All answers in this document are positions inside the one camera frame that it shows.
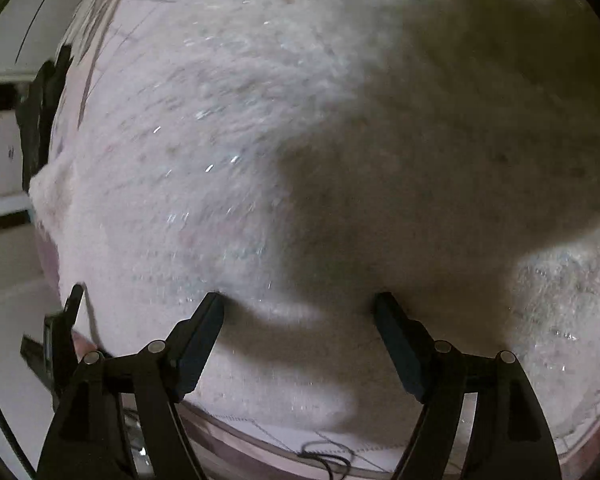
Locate white sliding wardrobe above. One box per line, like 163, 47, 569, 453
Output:
0, 0, 82, 84

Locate black garment on bed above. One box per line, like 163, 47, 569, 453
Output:
16, 44, 72, 192

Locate white fuzzy cardigan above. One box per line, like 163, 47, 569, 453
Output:
26, 0, 600, 441

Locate white drawer unit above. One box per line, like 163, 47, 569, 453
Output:
0, 110, 31, 217

